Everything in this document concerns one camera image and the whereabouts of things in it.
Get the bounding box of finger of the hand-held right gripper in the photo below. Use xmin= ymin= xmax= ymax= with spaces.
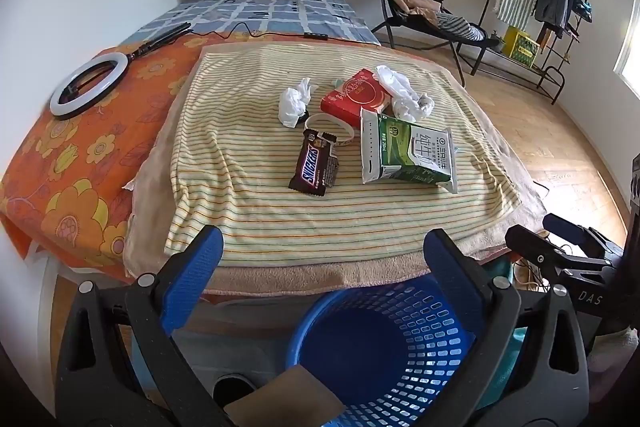
xmin=543 ymin=213 xmax=626 ymax=258
xmin=504 ymin=225 xmax=569 ymax=278

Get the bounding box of window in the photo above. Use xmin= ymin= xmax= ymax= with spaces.
xmin=612 ymin=0 xmax=640 ymax=92

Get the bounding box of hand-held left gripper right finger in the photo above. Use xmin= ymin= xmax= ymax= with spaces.
xmin=420 ymin=228 xmax=591 ymax=427

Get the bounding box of blue plastic basket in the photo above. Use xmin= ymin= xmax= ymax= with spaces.
xmin=285 ymin=274 xmax=506 ymax=427

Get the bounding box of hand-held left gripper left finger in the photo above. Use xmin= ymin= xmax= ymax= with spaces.
xmin=55 ymin=224 xmax=236 ymax=427

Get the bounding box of striped garment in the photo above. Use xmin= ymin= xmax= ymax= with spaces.
xmin=435 ymin=11 xmax=488 ymax=42

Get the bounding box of blue plaid bed sheet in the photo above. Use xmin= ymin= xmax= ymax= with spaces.
xmin=120 ymin=0 xmax=381 ymax=45

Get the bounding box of yellow crate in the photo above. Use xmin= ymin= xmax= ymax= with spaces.
xmin=501 ymin=27 xmax=541 ymax=65

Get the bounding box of red tissue packet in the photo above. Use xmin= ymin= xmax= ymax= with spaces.
xmin=320 ymin=69 xmax=396 ymax=120

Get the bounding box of white ring light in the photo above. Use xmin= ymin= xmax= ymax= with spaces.
xmin=50 ymin=23 xmax=193 ymax=121

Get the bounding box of black metal clothes rack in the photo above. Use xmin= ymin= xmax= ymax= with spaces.
xmin=470 ymin=0 xmax=583 ymax=105

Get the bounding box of black cable with remote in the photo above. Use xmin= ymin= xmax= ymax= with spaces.
xmin=187 ymin=22 xmax=329 ymax=40

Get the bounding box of brown cardboard piece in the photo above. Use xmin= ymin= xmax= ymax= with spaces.
xmin=223 ymin=364 xmax=346 ymax=427

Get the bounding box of large white tissue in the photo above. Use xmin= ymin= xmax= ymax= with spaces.
xmin=376 ymin=65 xmax=435 ymax=122

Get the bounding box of brown candy bar wrapper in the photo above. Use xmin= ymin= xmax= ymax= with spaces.
xmin=288 ymin=129 xmax=339 ymax=196

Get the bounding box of small white tissue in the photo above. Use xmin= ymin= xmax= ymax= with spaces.
xmin=278 ymin=77 xmax=313 ymax=128

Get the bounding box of white wristband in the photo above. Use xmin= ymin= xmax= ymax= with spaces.
xmin=304 ymin=113 xmax=362 ymax=148

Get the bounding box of orange floral bed sheet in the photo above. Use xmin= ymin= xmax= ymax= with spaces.
xmin=0 ymin=32 xmax=381 ymax=280

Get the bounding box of teal garment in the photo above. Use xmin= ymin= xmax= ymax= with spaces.
xmin=570 ymin=0 xmax=596 ymax=22

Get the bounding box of green white milk carton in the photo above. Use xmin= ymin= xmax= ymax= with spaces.
xmin=361 ymin=108 xmax=459 ymax=194

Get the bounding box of yellow striped towel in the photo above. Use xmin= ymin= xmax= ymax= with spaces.
xmin=165 ymin=42 xmax=523 ymax=268

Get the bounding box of teal cloth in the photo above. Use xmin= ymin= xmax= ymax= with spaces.
xmin=477 ymin=252 xmax=528 ymax=413

